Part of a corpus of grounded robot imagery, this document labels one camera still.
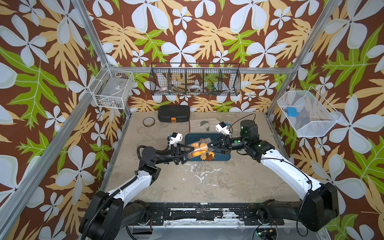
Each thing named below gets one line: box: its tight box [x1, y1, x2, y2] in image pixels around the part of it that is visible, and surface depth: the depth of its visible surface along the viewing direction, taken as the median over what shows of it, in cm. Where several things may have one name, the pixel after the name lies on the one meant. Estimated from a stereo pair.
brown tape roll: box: [142, 117, 155, 128], surface depth 117 cm
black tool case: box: [158, 105, 191, 123], surface depth 116 cm
